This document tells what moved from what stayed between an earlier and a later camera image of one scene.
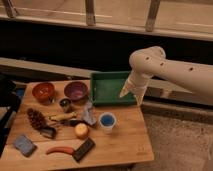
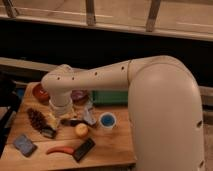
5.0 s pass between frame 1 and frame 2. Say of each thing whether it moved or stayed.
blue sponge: stayed
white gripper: moved
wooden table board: stayed
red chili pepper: stayed
